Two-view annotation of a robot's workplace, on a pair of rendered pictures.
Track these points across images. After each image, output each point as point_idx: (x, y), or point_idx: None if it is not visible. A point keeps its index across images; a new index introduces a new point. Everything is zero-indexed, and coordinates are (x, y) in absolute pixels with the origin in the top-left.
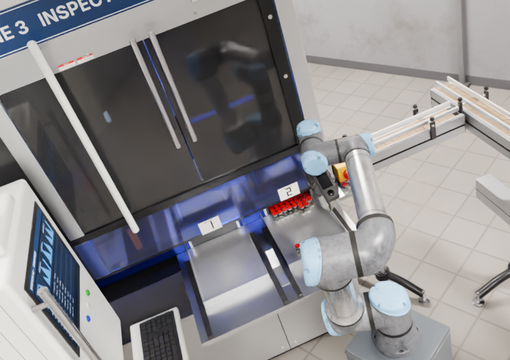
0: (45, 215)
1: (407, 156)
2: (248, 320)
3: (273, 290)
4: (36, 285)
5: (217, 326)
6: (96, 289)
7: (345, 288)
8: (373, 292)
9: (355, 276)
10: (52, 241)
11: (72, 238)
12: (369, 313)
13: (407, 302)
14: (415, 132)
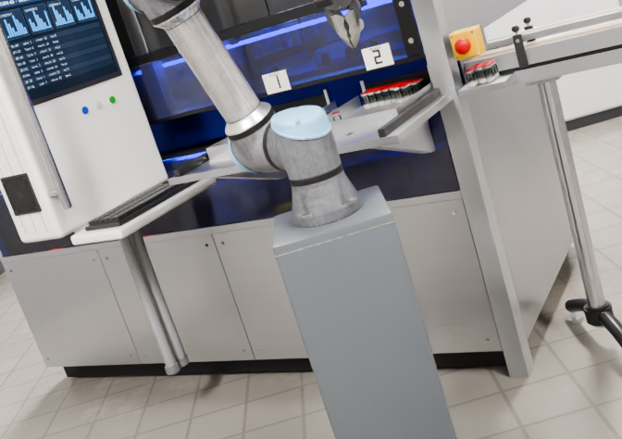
0: None
1: (613, 63)
2: (220, 168)
3: None
4: (7, 11)
5: (195, 169)
6: (140, 117)
7: (185, 38)
8: (286, 110)
9: None
10: (83, 18)
11: (138, 54)
12: (266, 131)
13: (306, 124)
14: None
